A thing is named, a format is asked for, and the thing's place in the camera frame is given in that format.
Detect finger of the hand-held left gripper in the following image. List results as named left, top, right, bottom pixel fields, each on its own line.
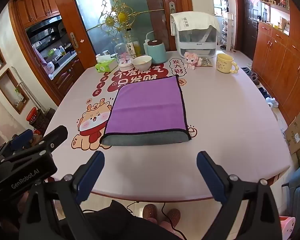
left=1, top=125, right=69, bottom=163
left=0, top=129, right=33, bottom=158

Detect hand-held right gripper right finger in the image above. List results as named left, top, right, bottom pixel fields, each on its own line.
left=196, top=151, right=283, bottom=240

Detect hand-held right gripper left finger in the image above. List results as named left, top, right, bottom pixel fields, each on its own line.
left=19, top=151, right=105, bottom=240

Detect purple grey towel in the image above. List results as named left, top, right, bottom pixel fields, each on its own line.
left=101, top=74, right=192, bottom=147

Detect dark carved wooden stand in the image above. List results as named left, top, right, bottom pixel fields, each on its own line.
left=34, top=108, right=56, bottom=136

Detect red lidded jar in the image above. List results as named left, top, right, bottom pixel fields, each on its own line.
left=26, top=107, right=38, bottom=125

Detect person's brown slipper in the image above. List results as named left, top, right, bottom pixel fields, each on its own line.
left=143, top=204, right=158, bottom=221
left=166, top=209, right=181, bottom=227

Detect person's dark clothing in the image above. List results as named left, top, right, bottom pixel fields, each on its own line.
left=65, top=200, right=188, bottom=240

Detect printed pink table cover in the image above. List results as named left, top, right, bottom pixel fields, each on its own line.
left=43, top=51, right=293, bottom=203

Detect green tissue box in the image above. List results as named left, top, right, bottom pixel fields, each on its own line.
left=95, top=57, right=118, bottom=73

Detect blue chair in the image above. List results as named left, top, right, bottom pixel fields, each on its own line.
left=281, top=165, right=300, bottom=218

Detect pink stool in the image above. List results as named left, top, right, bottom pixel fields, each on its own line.
left=277, top=216, right=297, bottom=240

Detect white blue slippers pair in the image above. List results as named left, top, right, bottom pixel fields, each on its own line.
left=266, top=97, right=279, bottom=109

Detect large cardboard box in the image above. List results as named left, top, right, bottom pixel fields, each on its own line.
left=284, top=111, right=300, bottom=155

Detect dark blue slippers pair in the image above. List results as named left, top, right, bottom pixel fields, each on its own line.
left=257, top=87, right=271, bottom=98

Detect black range hood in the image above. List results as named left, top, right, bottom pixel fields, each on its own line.
left=25, top=15, right=67, bottom=46

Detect glass dome pink flowers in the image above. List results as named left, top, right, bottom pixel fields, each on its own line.
left=114, top=43, right=134, bottom=72

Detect grey slippers pair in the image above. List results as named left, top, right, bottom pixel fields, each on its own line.
left=241, top=67, right=260, bottom=85

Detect white bowl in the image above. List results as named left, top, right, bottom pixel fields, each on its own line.
left=132, top=55, right=153, bottom=72

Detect yellow mug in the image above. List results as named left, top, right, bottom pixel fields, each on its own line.
left=216, top=53, right=240, bottom=75

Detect glass bottle yellow liquid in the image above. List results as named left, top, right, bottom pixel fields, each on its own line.
left=126, top=29, right=141, bottom=58

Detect pink block toy figure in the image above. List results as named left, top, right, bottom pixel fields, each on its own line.
left=184, top=52, right=203, bottom=70

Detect frosted glass sliding door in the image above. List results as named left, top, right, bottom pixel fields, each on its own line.
left=69, top=0, right=171, bottom=67

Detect white countertop appliance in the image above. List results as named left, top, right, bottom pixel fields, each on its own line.
left=176, top=25, right=217, bottom=58

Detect teal electric pot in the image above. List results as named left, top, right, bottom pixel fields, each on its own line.
left=147, top=39, right=167, bottom=64

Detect white squeeze bottle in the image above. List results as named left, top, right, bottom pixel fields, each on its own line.
left=143, top=31, right=155, bottom=55

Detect gold door ornament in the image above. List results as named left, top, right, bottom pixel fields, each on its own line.
left=97, top=0, right=165, bottom=33

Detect white shoe rack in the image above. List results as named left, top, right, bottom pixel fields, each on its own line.
left=220, top=12, right=234, bottom=52

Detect dark entrance door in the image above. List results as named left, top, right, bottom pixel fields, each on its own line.
left=241, top=0, right=260, bottom=60

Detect white cloth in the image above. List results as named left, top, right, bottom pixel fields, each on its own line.
left=170, top=11, right=220, bottom=36

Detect black cable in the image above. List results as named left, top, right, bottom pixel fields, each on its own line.
left=126, top=201, right=181, bottom=233

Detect wooden kitchen wall cabinets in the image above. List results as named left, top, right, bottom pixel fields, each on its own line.
left=15, top=0, right=60, bottom=28

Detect wooden storage cabinet wall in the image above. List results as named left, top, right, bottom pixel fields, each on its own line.
left=251, top=0, right=300, bottom=127

